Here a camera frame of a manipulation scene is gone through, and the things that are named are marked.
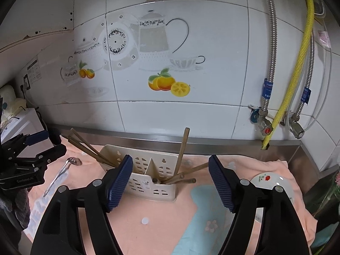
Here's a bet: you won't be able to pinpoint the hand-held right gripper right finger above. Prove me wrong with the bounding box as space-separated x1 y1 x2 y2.
208 154 310 255

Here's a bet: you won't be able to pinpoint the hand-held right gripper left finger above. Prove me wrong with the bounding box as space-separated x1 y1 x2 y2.
30 154 133 255

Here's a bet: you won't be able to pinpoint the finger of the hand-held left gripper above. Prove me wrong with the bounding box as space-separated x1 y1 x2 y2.
25 130 50 145
34 144 67 165

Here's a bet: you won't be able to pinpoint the beige plastic utensil holder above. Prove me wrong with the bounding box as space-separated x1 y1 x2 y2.
98 144 179 203

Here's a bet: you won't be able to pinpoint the white microwave oven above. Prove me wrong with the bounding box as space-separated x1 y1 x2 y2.
0 108 54 152

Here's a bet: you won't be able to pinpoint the metal slotted spoon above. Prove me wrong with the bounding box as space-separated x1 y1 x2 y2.
43 157 82 197

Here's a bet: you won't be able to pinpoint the white floral plate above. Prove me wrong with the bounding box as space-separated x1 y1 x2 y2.
250 173 296 222

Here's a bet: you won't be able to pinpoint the cream electric kettle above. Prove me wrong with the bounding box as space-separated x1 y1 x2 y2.
0 85 27 112

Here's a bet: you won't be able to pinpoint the peach printed towel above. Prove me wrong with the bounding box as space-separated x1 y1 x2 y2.
23 134 318 255

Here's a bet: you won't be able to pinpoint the metal pipe valve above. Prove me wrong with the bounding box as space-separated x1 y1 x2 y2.
285 113 305 139

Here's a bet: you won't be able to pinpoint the pink paper tag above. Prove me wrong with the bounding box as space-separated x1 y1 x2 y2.
317 30 332 50

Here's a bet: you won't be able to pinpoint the white wall notice sticker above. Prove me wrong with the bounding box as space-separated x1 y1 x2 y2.
26 58 43 85

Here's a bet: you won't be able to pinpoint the metal valve red handle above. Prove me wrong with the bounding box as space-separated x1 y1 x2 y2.
248 106 275 136

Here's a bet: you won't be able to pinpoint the braided metal hose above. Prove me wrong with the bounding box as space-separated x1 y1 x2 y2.
261 0 278 112
297 0 326 118

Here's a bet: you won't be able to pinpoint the steel braided hoses with valves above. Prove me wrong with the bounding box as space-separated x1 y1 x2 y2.
281 18 333 128

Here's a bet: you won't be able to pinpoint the yellow corrugated gas hose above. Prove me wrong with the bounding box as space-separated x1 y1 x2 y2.
261 0 316 150

